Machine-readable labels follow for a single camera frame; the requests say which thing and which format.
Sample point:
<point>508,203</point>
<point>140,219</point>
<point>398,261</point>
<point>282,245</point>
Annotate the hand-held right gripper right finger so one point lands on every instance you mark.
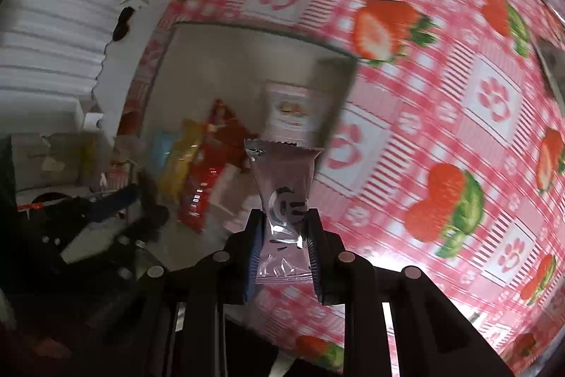
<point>314,260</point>

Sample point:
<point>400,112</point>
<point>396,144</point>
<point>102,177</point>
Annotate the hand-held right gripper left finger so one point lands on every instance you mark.
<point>254,255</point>

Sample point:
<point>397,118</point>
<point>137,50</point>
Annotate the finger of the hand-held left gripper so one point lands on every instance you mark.
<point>145,209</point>
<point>115,202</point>

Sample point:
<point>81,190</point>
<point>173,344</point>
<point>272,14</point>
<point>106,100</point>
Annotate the shiny red long snack packet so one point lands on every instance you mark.
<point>201,196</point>

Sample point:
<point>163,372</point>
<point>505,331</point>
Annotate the tan yellow snack packet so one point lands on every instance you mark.
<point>181,160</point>

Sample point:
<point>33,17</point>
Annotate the mauve pink snack packet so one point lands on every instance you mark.
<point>284,178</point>

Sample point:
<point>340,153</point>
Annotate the white snack packet cookie print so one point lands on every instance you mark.
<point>295,112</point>

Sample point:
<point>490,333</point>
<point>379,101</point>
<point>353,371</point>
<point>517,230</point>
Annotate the clear plastic storage box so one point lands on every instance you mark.
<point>247,63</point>

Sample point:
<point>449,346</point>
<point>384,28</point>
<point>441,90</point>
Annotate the beige cardboard box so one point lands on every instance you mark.
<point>53,158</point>

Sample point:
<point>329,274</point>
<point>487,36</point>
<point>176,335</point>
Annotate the white tape roll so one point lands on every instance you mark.
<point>93,121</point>

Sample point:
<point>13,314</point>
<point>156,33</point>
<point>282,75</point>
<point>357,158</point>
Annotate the small black object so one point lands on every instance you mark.
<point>123,23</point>

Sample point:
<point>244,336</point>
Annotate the strawberry printed tablecloth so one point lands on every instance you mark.
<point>441,116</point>

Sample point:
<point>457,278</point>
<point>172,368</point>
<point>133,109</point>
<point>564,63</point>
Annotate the white ribbed foam sheet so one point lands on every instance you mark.
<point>57,6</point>

